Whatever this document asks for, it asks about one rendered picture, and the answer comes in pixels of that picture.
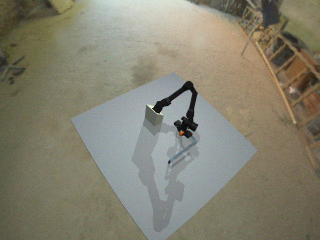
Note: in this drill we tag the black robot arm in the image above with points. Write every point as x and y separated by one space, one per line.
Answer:
190 113

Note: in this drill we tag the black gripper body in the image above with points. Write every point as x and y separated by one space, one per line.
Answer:
187 133

